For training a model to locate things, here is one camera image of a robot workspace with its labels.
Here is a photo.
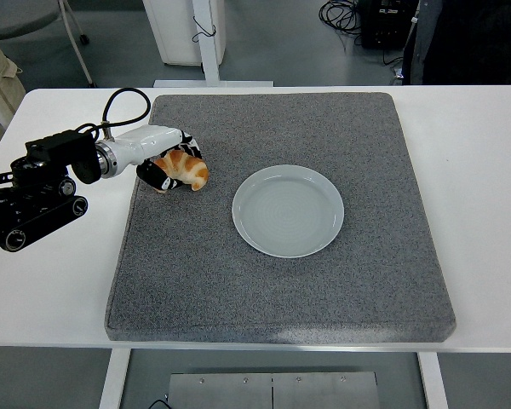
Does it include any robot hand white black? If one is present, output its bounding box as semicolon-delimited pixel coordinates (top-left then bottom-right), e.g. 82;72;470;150
110;125;205;192

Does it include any croissant bread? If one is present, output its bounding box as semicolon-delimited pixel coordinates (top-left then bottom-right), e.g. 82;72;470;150
152;148;210;195

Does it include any round grey plate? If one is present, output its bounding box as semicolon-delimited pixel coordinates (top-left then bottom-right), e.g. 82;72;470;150
231;164;345;259

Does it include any black floor cable bundle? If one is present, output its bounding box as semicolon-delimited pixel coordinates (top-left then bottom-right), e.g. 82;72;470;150
318;0;364;36

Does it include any black cable on post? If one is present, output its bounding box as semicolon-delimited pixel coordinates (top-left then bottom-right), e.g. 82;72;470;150
191;15;217;43

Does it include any black equipment box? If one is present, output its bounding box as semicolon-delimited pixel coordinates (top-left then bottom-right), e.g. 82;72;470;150
357;0;421;49

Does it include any grey metal plate with screws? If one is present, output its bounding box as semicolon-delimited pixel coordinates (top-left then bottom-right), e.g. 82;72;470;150
166;371;381;409

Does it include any white table post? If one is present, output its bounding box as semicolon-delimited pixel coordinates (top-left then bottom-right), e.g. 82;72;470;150
152;0;273;89

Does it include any grey speckled mat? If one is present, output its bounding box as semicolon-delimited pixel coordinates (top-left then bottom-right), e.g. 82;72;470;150
104;91;457;344

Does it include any white table leg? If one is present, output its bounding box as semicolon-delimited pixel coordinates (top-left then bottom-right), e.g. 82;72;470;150
98;348;132;409
416;351;449;409

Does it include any grey chair with casters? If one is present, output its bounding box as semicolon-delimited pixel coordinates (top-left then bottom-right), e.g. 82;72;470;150
0;0;98;89

